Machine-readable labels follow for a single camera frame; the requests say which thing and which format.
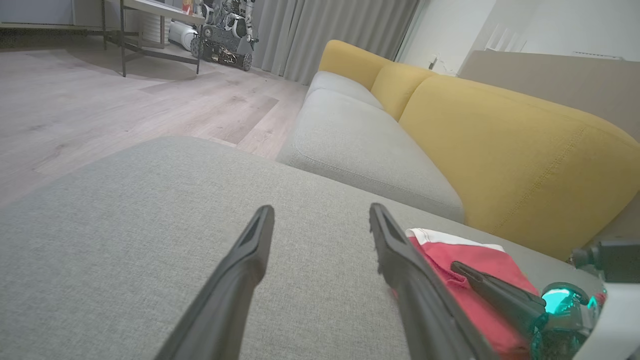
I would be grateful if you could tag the coffee table with black legs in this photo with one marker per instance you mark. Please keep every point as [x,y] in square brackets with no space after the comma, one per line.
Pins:
[160,9]

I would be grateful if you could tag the dark tracked robot base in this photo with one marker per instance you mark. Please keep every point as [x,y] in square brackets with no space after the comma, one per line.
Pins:
[225,47]

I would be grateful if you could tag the white rounded appliance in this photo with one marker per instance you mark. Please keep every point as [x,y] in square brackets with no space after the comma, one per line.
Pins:
[182,35]

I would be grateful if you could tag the taupe partition panel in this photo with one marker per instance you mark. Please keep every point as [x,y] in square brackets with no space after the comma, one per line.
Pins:
[550,80]

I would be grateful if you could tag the red Bulls 23 jersey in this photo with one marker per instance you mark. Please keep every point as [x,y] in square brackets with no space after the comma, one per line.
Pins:
[475,255]

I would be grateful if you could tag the large grey sofa ottoman seat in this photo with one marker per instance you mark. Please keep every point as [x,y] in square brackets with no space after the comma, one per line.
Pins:
[125,240]

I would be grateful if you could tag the yellow sofa back cushion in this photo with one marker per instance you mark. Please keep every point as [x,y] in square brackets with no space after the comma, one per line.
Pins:
[525,165]
[400,87]

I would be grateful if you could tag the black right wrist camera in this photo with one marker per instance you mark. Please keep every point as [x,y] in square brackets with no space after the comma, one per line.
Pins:
[615,260]

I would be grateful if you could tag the white black humanoid robot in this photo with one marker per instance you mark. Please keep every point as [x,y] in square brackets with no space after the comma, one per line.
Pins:
[240,20]

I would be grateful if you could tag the grey sofa seat cushion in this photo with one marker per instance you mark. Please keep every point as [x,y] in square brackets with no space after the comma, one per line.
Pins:
[360,150]
[335,85]

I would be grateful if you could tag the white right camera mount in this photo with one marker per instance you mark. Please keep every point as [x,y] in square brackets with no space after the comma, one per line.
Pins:
[620,330]

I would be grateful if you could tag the grey pleated curtain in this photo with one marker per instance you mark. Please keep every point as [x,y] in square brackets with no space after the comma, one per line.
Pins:
[325,30]

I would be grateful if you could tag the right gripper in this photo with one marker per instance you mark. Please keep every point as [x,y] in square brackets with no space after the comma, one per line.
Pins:
[560,325]

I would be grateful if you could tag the pale low TV cabinet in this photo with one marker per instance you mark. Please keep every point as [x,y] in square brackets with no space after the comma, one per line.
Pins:
[35,12]

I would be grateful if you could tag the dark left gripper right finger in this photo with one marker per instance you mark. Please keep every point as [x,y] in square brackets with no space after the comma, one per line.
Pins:
[425,315]

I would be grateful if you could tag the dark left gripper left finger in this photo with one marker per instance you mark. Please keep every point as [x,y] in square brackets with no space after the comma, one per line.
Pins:
[225,310]

